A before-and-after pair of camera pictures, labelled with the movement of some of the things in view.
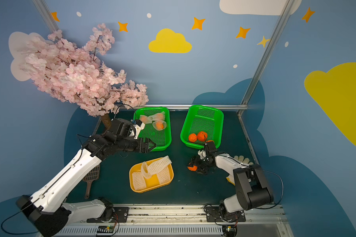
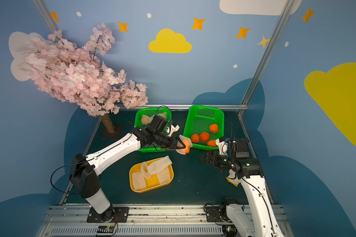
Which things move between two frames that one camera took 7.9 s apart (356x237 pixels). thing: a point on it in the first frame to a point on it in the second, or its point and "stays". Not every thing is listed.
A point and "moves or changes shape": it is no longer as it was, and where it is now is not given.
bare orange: x=193 y=169 moves or changes shape
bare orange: x=193 y=138 stays
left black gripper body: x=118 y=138 to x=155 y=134
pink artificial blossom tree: x=59 y=69 stays
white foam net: x=147 y=171 stays
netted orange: x=147 y=120 stays
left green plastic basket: x=157 y=126 stays
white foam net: x=139 y=181 stays
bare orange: x=202 y=136 stays
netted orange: x=159 y=125 moves or changes shape
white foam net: x=164 y=176 stays
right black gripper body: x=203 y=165 to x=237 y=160
